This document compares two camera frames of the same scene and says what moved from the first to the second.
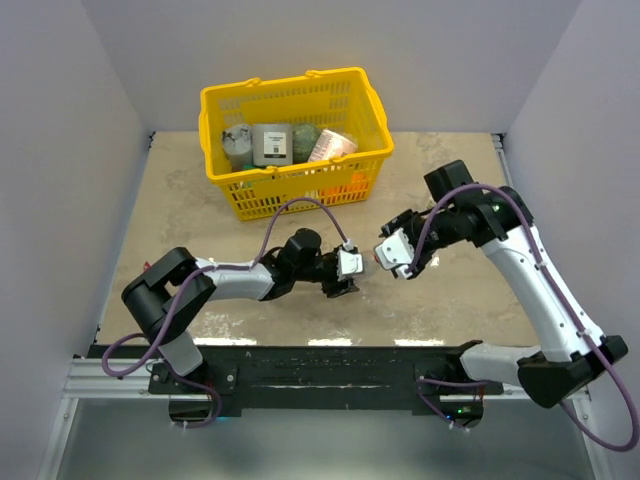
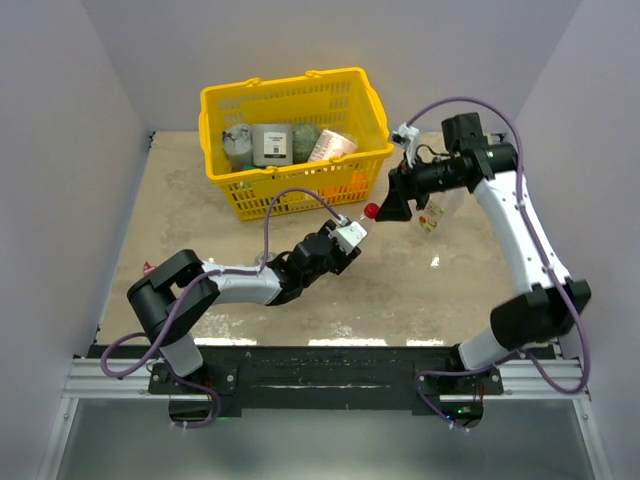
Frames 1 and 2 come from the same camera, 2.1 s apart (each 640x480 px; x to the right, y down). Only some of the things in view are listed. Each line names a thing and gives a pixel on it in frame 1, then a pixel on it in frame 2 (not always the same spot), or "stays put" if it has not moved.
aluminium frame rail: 117,377 stays put
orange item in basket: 354,191 stays put
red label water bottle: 371,268 to 367,223
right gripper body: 414,223 to 419,178
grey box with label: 272,145 stays put
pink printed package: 331,145 stays put
